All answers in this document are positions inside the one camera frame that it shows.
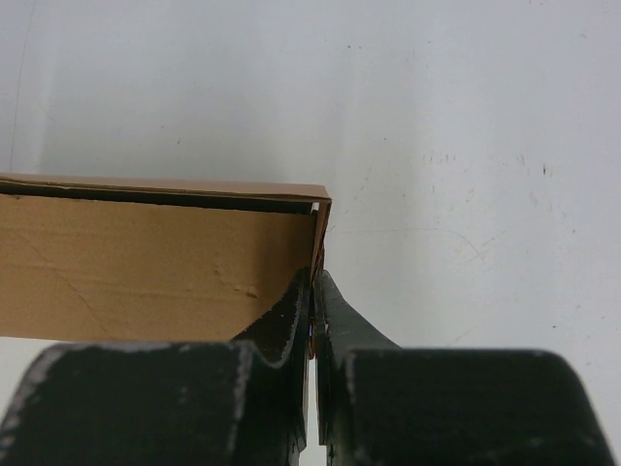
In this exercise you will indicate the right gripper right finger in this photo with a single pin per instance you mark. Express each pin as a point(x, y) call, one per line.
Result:
point(381, 404)

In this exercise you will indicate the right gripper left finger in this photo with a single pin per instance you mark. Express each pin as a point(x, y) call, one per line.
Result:
point(239, 402)

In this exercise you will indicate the cardboard box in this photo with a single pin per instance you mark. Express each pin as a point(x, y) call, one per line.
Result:
point(126, 260)

